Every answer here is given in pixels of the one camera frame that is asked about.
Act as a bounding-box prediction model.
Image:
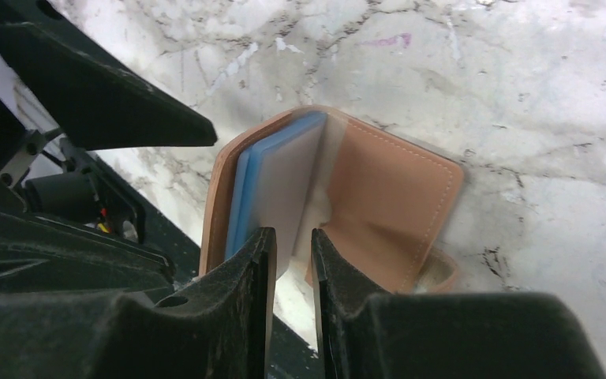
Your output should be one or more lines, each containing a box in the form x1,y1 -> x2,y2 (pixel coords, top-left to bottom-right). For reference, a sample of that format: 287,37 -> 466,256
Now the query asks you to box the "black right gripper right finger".
311,229 -> 605,378

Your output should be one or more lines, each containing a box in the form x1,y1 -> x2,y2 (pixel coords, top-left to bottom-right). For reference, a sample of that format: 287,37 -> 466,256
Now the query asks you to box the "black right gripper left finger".
0,227 -> 277,378

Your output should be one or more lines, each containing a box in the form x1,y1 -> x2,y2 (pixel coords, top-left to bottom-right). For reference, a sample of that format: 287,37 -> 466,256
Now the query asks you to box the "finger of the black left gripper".
0,208 -> 175,301
0,1 -> 218,150

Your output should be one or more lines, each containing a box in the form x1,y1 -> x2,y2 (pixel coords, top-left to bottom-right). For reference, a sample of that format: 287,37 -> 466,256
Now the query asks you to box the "tan leather card holder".
199,105 -> 464,294

